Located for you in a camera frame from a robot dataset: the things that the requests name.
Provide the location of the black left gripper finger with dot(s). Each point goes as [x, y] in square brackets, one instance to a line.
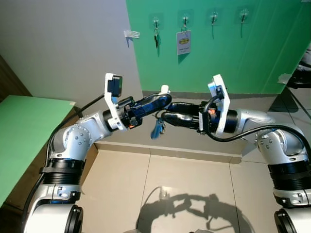
[150, 115]
[154, 102]

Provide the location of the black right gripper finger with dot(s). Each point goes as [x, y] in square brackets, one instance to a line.
[180, 120]
[185, 108]

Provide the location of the keys with blue fob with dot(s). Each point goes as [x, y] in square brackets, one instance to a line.
[156, 129]

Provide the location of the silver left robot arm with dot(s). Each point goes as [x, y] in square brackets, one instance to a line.
[77, 138]

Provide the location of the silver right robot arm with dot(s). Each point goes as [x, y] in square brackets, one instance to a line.
[284, 145]

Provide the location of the dark hanging keys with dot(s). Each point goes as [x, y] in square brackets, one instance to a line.
[156, 38]

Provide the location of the clear suction hook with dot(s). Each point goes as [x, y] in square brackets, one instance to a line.
[243, 16]
[185, 20]
[156, 22]
[214, 18]

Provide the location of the brown cardboard box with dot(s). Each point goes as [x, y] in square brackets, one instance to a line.
[90, 162]

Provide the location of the white tag with yellow logo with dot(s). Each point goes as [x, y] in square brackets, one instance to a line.
[183, 41]

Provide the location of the white tape piece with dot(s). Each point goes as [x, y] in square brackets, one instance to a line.
[131, 34]
[284, 77]

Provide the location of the black chair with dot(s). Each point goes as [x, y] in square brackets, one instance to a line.
[300, 80]

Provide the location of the seated person in white shirt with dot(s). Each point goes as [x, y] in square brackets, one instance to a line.
[306, 58]

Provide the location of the dark brown wooden panel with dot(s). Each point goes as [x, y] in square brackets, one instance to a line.
[9, 80]

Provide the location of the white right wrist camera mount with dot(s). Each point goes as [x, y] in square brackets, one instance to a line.
[222, 111]

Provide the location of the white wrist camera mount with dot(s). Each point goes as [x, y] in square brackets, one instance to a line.
[222, 111]
[111, 102]

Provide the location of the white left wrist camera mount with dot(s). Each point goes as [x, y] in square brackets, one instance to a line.
[111, 102]

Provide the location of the green wall board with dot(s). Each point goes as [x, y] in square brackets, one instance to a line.
[233, 53]

